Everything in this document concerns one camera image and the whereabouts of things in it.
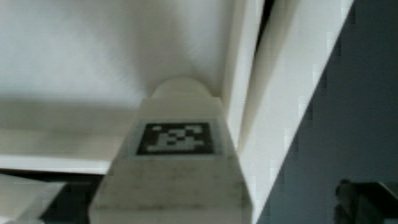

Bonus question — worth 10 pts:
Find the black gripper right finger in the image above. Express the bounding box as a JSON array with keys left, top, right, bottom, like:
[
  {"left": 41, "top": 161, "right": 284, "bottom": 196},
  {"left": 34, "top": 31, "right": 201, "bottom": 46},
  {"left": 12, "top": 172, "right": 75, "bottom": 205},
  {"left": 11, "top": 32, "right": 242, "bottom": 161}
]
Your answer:
[{"left": 334, "top": 179, "right": 398, "bottom": 224}]

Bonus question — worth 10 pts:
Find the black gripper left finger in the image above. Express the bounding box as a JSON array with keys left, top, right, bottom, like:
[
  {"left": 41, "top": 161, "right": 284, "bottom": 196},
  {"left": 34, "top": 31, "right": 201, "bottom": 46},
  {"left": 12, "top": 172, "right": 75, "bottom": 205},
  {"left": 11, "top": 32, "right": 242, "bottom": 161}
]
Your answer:
[{"left": 37, "top": 176, "right": 103, "bottom": 224}]

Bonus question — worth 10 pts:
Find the white table leg with tag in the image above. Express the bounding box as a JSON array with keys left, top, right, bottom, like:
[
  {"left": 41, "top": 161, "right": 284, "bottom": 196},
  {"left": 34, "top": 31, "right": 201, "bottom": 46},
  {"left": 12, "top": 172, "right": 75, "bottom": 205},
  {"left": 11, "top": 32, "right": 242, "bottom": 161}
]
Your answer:
[{"left": 89, "top": 78, "right": 252, "bottom": 224}]

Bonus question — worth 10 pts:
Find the white square tabletop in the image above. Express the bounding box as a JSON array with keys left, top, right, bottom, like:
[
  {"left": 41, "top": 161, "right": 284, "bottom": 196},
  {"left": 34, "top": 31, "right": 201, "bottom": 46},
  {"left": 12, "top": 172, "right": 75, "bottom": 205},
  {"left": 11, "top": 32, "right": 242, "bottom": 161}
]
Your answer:
[{"left": 0, "top": 0, "right": 265, "bottom": 174}]

